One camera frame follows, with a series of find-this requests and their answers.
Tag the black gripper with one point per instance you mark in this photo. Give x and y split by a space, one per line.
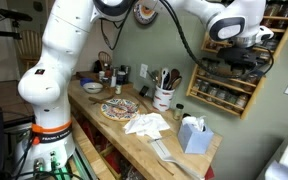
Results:
240 56

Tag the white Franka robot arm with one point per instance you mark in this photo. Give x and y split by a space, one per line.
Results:
60 50

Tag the brown spice jar blue lid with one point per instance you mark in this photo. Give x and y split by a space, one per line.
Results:
253 78

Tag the dark wooden spoon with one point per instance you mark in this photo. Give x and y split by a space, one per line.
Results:
175 74

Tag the light wooden spoon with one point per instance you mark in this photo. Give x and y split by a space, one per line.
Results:
177 82

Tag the dark blue spoon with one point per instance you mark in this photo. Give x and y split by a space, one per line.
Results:
167 81

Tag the white plastic spoon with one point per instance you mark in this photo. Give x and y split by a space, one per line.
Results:
164 75

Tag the white facial tissue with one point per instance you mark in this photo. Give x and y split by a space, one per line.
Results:
194 122

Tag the pale spice jar black lid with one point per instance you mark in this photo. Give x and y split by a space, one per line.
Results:
178 111

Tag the wooden spatula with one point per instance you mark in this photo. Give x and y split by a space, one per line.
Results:
159 76

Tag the white utensil crock red print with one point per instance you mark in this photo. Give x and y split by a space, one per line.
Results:
163 98

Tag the metal kitchen utensil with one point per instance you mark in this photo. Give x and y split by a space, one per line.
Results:
152 76

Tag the blue tissue box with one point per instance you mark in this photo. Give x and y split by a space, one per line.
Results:
194 140

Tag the small black digital timer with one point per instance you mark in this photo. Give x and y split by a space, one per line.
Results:
144 90

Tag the white stove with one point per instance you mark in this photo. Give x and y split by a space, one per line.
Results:
287 160

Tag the black pepper grinder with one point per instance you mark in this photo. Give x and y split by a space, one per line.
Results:
127 71

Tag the crumpled white paper towel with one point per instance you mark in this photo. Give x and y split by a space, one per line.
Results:
145 126

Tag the red cloth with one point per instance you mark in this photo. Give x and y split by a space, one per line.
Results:
210 173

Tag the white cap bottle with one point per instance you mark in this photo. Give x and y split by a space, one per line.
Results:
120 76

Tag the small labelled spice bottle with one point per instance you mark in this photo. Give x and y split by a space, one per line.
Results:
118 88

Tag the stainless steel mill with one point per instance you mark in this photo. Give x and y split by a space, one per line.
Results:
113 80

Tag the colourful patterned ceramic plate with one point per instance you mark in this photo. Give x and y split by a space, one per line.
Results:
120 110

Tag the red lid container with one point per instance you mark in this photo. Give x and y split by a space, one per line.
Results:
108 72

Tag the wicker chair back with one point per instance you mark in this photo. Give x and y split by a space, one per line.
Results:
104 59

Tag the white labelled shaker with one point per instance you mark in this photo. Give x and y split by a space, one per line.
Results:
101 76

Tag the white ceramic bowl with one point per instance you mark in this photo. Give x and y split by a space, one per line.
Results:
92 87

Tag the blue plastic bowl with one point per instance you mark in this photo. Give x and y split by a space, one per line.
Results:
85 81

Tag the wooden platform plank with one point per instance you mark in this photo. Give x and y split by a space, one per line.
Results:
87 146

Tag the wooden spindle chair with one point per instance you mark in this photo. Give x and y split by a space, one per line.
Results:
27 46

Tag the wooden wall spice rack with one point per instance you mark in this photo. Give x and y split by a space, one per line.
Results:
277 30
192 80

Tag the white wall outlet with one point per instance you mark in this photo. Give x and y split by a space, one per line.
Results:
144 70

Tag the round decorative wall plate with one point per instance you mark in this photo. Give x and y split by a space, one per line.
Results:
144 15

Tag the black camera on stand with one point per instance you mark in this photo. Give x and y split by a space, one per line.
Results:
14 15

